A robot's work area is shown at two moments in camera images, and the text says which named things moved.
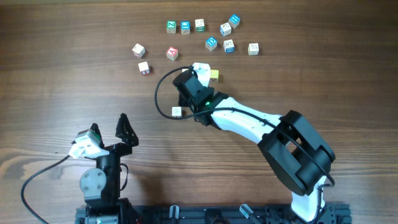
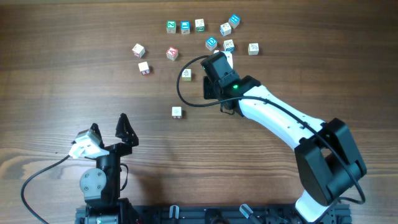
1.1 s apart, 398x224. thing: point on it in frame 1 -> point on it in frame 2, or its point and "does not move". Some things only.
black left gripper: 129,140 does not move
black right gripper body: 182,102 -> 210,90
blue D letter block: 211,43 does not move
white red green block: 176,112 does not move
